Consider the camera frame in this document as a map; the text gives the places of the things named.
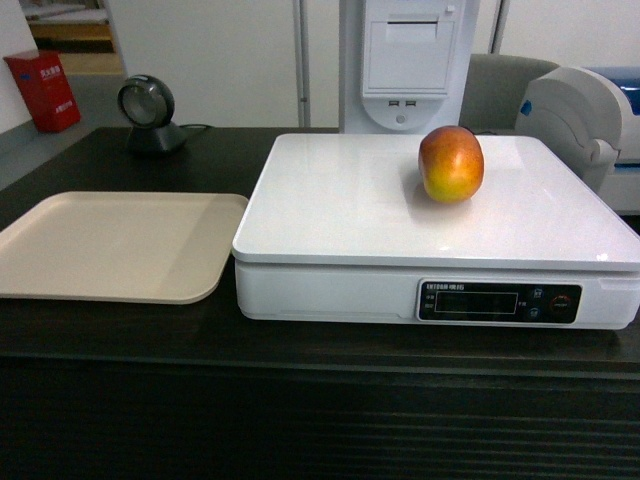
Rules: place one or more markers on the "white label printer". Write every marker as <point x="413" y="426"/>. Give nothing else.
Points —
<point x="589" y="118"/>

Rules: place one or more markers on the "grey chair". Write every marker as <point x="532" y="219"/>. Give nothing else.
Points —
<point x="495" y="87"/>

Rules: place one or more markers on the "black checkout counter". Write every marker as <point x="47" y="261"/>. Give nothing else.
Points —
<point x="117" y="390"/>

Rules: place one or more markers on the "white checkout scale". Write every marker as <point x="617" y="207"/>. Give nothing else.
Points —
<point x="339" y="228"/>

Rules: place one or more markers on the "black round barcode scanner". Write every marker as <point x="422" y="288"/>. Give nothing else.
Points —
<point x="148" y="104"/>

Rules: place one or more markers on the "beige plastic tray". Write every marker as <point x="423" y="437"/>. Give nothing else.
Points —
<point x="134" y="247"/>

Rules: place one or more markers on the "dark red yellow mango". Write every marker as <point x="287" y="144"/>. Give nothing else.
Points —
<point x="451" y="164"/>

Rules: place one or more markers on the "white receipt printer stand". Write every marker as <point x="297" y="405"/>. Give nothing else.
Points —
<point x="403" y="65"/>

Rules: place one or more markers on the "red fire extinguisher box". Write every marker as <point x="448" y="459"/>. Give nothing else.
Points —
<point x="41" y="80"/>

